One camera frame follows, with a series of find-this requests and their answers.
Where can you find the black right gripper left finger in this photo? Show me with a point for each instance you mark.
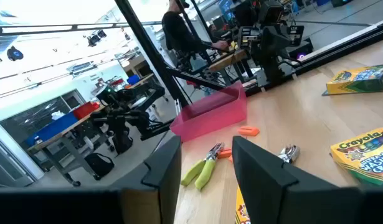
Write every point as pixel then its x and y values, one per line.
pixel 160 168

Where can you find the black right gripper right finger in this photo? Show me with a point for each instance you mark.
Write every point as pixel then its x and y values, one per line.
pixel 262 186

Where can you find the yellow orange Crayola crayon box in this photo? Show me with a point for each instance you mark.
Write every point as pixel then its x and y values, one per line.
pixel 242 211

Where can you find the small orange eraser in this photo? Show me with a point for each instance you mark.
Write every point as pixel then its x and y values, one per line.
pixel 225 153
pixel 248 131

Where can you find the Crayola washable crayons box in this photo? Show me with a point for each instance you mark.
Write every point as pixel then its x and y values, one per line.
pixel 365 155

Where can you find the yellow green crayon box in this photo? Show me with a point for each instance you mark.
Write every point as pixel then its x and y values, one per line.
pixel 356 81

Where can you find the background black robot arm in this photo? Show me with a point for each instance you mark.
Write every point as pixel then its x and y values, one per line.
pixel 119 124

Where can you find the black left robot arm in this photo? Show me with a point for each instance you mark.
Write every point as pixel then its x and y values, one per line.
pixel 273 43

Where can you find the black bag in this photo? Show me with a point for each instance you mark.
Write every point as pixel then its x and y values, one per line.
pixel 99 166

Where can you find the pink plastic tray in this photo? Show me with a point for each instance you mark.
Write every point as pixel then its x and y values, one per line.
pixel 210 121

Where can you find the grey legged workbench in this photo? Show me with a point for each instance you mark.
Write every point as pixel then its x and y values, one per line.
pixel 69 161

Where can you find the wooden background desk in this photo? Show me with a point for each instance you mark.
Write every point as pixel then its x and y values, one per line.
pixel 228 60

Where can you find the person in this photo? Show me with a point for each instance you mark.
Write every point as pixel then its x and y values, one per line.
pixel 178 31

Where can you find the black computer tower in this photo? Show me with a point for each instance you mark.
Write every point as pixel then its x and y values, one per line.
pixel 303 49

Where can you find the black aluminium table frame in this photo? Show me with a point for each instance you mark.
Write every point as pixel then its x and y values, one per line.
pixel 147 46

